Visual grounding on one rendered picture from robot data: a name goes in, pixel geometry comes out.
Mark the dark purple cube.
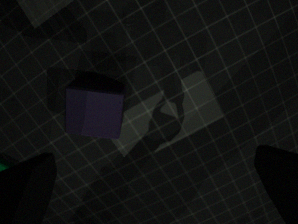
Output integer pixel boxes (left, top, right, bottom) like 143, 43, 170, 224
64, 77, 125, 139

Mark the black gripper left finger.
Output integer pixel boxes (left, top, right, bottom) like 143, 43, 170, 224
0, 153, 57, 224

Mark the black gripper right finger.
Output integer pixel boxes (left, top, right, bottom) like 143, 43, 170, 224
254, 145, 298, 224

